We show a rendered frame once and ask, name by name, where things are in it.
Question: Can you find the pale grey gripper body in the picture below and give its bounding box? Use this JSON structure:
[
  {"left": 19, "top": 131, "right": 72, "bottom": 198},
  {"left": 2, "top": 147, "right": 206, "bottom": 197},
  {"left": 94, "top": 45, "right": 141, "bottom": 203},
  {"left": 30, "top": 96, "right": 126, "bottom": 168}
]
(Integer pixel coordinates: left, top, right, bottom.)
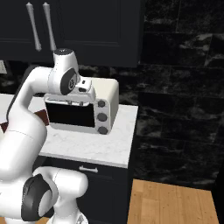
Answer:
[{"left": 65, "top": 84, "right": 97, "bottom": 103}]

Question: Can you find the dark red cutting board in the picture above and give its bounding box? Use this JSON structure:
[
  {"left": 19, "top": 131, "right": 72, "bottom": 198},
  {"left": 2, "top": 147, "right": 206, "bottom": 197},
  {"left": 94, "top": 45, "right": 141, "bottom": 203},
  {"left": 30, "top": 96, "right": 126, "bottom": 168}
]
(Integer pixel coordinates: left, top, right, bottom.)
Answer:
[{"left": 0, "top": 108, "right": 51, "bottom": 134}]

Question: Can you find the cream toaster oven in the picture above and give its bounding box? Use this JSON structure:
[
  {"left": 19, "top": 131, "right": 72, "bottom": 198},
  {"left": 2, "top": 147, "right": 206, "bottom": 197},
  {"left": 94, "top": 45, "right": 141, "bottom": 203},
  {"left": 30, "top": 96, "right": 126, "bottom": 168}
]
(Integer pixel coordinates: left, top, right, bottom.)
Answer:
[{"left": 43, "top": 76, "right": 121, "bottom": 136}]

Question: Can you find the dark drawer front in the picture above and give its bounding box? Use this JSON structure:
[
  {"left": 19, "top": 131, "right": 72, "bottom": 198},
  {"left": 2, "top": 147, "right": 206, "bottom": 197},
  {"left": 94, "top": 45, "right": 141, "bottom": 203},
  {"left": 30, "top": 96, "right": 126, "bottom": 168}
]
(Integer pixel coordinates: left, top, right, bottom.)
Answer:
[{"left": 40, "top": 156, "right": 130, "bottom": 182}]

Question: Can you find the dark base cupboard door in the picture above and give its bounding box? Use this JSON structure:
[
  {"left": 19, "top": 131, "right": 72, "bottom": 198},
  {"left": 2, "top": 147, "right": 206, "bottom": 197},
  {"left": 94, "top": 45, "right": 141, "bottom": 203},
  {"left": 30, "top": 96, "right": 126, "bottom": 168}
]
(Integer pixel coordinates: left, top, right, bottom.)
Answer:
[{"left": 76, "top": 174, "right": 130, "bottom": 224}]

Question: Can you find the silver drawer handle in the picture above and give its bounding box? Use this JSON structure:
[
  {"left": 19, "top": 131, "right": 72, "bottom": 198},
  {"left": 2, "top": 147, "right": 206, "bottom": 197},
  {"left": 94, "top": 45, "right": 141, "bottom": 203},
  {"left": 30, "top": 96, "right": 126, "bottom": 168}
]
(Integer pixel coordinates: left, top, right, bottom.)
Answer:
[{"left": 78, "top": 164, "right": 99, "bottom": 173}]

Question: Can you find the dark wall cupboard door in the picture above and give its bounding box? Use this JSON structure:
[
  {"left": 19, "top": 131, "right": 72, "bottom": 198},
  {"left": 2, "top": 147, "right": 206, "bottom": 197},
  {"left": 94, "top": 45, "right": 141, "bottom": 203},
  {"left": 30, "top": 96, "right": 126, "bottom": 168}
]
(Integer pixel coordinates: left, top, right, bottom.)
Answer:
[
  {"left": 0, "top": 0, "right": 42, "bottom": 63},
  {"left": 40, "top": 0, "right": 142, "bottom": 68}
]

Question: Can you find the silver cupboard door handle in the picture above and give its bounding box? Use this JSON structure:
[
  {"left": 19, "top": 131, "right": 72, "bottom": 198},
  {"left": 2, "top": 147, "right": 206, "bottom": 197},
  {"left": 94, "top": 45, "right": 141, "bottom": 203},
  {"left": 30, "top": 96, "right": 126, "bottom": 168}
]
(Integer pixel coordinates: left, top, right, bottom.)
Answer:
[
  {"left": 42, "top": 2, "right": 57, "bottom": 53},
  {"left": 25, "top": 2, "right": 42, "bottom": 53}
]

